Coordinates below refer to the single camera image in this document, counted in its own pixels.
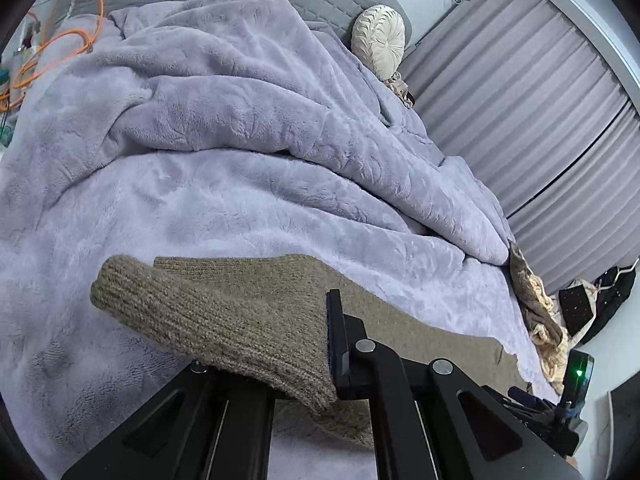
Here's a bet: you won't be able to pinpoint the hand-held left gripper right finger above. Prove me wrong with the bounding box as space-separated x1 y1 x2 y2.
326 289 587 480

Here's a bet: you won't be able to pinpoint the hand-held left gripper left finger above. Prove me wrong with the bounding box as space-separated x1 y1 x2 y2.
60 360 275 480

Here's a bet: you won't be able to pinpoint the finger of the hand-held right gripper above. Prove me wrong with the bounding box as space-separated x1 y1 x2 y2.
507 385 550 415

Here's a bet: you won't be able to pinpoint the olive knit sweater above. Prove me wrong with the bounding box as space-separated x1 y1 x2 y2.
90 254 533 448

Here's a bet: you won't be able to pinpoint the black hanging clothes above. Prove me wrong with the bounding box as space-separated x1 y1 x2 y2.
594 259 640 343

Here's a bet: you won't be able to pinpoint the black speckled cloth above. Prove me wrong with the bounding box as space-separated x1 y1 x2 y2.
558 284 597 337

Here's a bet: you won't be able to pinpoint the cream striped fleece robe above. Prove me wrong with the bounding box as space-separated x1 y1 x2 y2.
508 242 572 396

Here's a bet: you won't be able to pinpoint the lavender plush blanket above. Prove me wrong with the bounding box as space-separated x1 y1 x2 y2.
0 0 556 480

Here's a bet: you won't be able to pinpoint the floral patterned cloth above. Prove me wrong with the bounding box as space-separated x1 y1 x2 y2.
384 72 417 110

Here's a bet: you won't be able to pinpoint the grey pleated curtain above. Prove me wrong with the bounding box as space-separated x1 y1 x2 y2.
400 0 640 296

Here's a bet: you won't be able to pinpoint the cream round pleated pillow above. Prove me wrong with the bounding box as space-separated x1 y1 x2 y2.
351 5 407 81

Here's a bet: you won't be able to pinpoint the orange cable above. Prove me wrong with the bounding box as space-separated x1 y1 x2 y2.
0 0 107 111

